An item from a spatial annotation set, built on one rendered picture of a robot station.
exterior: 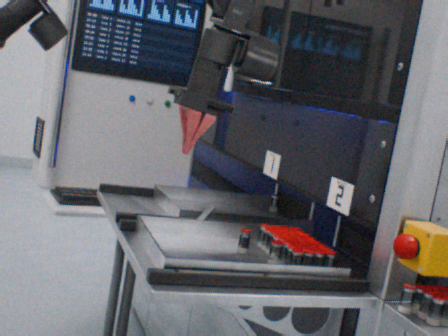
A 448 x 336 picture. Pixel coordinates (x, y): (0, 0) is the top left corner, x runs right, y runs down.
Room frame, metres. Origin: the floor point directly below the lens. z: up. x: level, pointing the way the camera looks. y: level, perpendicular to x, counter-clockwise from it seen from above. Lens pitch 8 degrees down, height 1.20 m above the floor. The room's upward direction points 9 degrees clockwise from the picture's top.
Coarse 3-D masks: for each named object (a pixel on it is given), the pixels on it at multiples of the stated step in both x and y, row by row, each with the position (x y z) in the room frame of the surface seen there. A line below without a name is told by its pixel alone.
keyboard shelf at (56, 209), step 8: (48, 192) 1.65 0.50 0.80; (48, 200) 1.56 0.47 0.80; (56, 200) 1.57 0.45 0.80; (48, 208) 1.53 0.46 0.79; (56, 208) 1.49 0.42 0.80; (64, 208) 1.50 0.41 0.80; (72, 208) 1.51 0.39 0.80; (80, 208) 1.53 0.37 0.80; (88, 208) 1.54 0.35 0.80; (96, 208) 1.56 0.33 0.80; (80, 216) 1.51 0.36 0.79; (88, 216) 1.52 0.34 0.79; (96, 216) 1.53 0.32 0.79; (104, 216) 1.54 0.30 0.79
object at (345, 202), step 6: (336, 180) 1.15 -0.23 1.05; (330, 186) 1.16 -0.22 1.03; (336, 186) 1.14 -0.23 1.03; (342, 186) 1.12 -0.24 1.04; (348, 186) 1.10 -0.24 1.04; (330, 192) 1.16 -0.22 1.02; (336, 192) 1.14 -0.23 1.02; (348, 192) 1.10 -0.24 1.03; (330, 198) 1.16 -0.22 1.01; (342, 198) 1.12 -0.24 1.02; (348, 198) 1.10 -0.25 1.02; (330, 204) 1.15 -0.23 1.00; (342, 204) 1.11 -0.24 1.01; (348, 204) 1.09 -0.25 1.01; (342, 210) 1.11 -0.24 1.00; (348, 210) 1.09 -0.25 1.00
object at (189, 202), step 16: (160, 192) 1.41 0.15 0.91; (176, 192) 1.49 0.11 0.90; (192, 192) 1.51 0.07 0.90; (208, 192) 1.53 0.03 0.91; (224, 192) 1.54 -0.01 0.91; (240, 192) 1.56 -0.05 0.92; (176, 208) 1.26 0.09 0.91; (192, 208) 1.41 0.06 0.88; (224, 208) 1.48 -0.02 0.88; (240, 208) 1.51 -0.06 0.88; (256, 208) 1.54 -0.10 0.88; (288, 224) 1.33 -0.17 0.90; (304, 224) 1.34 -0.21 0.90
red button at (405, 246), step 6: (402, 234) 0.89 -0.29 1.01; (408, 234) 0.89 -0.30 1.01; (396, 240) 0.89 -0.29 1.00; (402, 240) 0.88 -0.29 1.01; (408, 240) 0.87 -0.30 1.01; (414, 240) 0.87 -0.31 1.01; (396, 246) 0.88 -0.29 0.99; (402, 246) 0.87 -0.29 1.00; (408, 246) 0.87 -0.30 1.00; (414, 246) 0.87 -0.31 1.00; (396, 252) 0.88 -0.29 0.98; (402, 252) 0.87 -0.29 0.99; (408, 252) 0.87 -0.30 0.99; (414, 252) 0.87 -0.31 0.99; (402, 258) 0.87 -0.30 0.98; (408, 258) 0.87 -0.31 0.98
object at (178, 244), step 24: (144, 216) 1.12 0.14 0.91; (144, 240) 1.03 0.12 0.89; (168, 240) 1.09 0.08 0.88; (192, 240) 1.12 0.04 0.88; (216, 240) 1.15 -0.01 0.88; (168, 264) 0.88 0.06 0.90; (192, 264) 0.89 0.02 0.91; (216, 264) 0.91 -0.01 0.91; (240, 264) 0.92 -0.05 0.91; (264, 264) 0.94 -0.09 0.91
